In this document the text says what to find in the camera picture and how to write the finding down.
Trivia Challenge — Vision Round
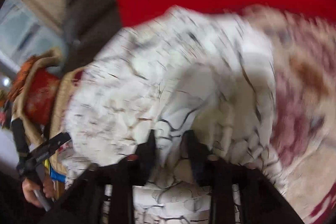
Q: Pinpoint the white marbled cloth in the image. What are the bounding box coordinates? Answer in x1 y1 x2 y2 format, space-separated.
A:
63 5 289 224

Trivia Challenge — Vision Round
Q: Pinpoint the red cushion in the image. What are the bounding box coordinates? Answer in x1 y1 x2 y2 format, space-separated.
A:
25 70 62 126

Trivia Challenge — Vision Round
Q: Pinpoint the orange cloth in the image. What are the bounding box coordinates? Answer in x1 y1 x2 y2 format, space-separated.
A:
7 56 38 102

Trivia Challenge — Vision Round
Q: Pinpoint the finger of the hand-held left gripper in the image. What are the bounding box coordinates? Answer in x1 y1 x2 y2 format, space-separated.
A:
28 132 72 165
12 118 30 159

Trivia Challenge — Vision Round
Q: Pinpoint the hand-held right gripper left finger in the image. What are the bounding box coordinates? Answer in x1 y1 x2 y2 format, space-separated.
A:
39 130 156 224

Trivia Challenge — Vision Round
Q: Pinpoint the beige maroon floral blanket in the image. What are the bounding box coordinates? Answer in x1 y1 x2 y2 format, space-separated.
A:
50 5 336 224

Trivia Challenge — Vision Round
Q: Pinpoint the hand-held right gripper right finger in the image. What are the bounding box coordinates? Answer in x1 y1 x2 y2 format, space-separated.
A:
183 131 305 224

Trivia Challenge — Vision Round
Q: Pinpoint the person's left hand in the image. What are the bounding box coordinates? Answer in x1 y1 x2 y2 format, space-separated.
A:
22 176 56 208

